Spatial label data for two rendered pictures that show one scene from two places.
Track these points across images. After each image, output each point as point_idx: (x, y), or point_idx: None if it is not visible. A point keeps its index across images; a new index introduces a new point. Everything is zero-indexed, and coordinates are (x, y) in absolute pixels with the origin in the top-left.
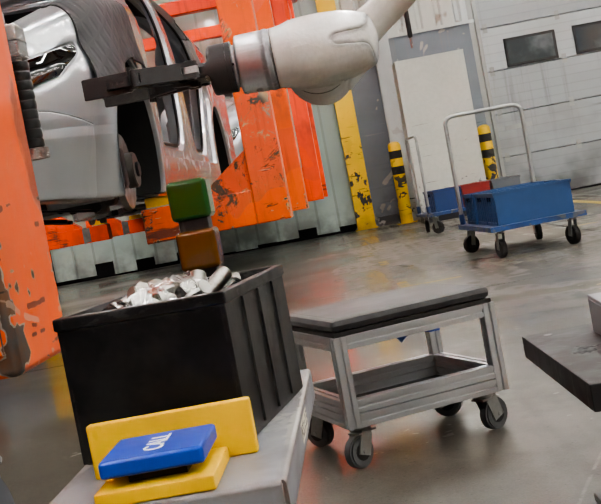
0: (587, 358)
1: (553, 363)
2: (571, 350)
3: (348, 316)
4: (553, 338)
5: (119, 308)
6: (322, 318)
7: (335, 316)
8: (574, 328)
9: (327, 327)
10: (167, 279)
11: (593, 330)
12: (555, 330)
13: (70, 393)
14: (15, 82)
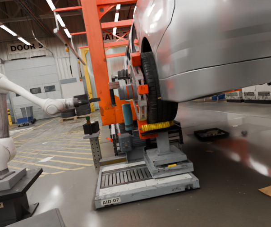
0: (30, 175)
1: (34, 178)
2: (27, 179)
3: (48, 210)
4: (20, 187)
5: (94, 121)
6: (58, 213)
7: (52, 213)
8: (8, 192)
9: (59, 210)
10: (90, 121)
11: (10, 188)
12: (12, 192)
13: (98, 125)
14: (98, 103)
